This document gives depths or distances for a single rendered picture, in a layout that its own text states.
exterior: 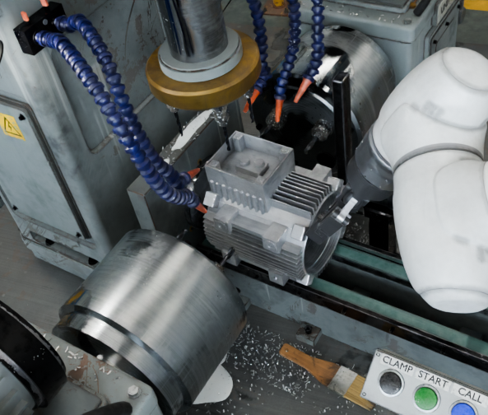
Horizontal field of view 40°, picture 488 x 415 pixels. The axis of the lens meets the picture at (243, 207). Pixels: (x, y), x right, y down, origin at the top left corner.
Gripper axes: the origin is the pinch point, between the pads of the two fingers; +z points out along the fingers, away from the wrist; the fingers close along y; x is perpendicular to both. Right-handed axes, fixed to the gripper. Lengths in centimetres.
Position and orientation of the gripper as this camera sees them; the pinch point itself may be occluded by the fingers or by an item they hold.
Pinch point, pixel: (322, 227)
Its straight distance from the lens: 109.1
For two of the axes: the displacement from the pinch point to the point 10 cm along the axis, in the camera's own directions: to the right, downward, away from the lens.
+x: 8.0, 6.0, -0.3
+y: -5.2, 6.7, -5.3
